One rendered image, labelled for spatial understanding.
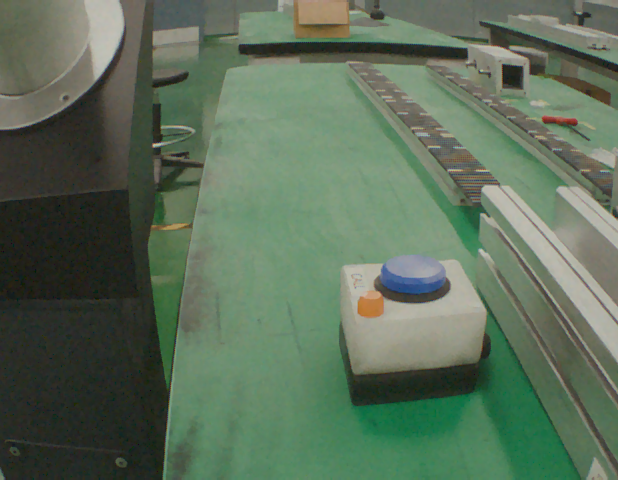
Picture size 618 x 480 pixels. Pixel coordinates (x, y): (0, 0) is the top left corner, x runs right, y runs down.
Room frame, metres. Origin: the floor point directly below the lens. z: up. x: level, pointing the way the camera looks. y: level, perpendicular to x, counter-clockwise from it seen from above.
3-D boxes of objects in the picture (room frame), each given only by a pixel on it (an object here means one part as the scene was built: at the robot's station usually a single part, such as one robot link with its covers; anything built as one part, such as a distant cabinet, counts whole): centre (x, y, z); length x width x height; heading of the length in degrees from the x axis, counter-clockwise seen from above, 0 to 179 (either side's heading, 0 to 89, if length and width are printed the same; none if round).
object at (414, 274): (0.40, -0.06, 0.84); 0.04 x 0.04 x 0.02
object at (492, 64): (1.53, -0.43, 0.83); 0.11 x 0.10 x 0.10; 97
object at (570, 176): (1.22, -0.33, 0.79); 0.96 x 0.04 x 0.03; 4
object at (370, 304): (0.37, -0.03, 0.85); 0.02 x 0.02 x 0.01
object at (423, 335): (0.41, -0.07, 0.81); 0.10 x 0.08 x 0.06; 94
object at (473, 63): (1.65, -0.43, 0.83); 0.11 x 0.10 x 0.10; 94
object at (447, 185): (1.21, -0.14, 0.79); 0.96 x 0.04 x 0.03; 4
